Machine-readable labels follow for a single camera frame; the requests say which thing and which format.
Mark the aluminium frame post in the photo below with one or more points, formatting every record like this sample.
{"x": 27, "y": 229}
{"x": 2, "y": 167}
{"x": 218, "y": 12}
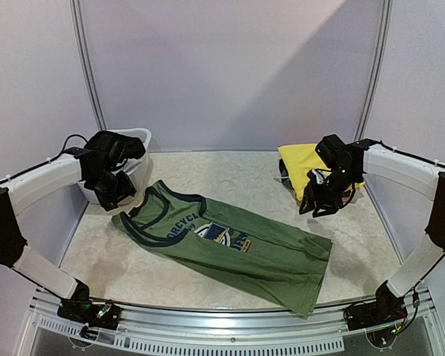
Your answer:
{"x": 376, "y": 67}
{"x": 87, "y": 69}

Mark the black garment in basket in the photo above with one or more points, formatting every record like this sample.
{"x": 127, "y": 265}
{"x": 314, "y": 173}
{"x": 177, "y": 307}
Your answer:
{"x": 135, "y": 150}

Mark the aluminium front rail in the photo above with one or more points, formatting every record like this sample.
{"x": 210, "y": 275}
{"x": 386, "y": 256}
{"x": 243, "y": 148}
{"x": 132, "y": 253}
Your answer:
{"x": 145, "y": 330}

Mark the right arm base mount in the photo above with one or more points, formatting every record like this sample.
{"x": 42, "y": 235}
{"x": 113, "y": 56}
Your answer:
{"x": 386, "y": 308}

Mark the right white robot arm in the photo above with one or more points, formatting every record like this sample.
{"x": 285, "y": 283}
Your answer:
{"x": 409, "y": 190}

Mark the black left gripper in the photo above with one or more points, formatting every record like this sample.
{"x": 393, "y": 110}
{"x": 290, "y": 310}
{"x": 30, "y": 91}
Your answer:
{"x": 127, "y": 188}

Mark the white plastic laundry basket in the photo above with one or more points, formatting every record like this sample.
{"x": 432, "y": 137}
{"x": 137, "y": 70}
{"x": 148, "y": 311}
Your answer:
{"x": 137, "y": 169}

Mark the left aluminium frame post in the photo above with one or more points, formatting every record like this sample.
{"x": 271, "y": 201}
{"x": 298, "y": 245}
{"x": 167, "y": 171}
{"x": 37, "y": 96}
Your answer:
{"x": 87, "y": 69}

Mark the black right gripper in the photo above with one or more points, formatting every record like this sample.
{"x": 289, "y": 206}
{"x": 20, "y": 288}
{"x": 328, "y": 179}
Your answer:
{"x": 322, "y": 197}

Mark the green garment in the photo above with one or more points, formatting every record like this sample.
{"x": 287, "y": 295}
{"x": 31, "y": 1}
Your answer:
{"x": 265, "y": 258}

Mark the folded pink garment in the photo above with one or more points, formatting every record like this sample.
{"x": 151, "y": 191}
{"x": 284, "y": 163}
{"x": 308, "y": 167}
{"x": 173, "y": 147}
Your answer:
{"x": 299, "y": 195}

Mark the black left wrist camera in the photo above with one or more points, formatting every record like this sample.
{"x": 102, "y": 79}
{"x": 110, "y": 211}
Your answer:
{"x": 112, "y": 145}

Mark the yellow shorts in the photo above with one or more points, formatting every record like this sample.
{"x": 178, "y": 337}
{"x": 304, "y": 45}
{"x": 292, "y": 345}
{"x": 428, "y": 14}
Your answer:
{"x": 300, "y": 159}

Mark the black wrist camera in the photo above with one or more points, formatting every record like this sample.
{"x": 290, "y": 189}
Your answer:
{"x": 329, "y": 149}
{"x": 112, "y": 145}

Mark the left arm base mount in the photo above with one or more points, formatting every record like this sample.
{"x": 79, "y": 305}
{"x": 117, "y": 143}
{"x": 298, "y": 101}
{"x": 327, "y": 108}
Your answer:
{"x": 81, "y": 309}

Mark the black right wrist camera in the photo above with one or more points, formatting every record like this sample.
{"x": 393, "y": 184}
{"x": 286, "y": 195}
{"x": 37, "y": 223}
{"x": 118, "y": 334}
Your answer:
{"x": 329, "y": 149}

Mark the right aluminium frame post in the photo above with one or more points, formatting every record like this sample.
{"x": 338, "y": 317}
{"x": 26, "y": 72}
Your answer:
{"x": 376, "y": 67}

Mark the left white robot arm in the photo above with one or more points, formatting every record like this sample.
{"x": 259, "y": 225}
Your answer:
{"x": 35, "y": 200}

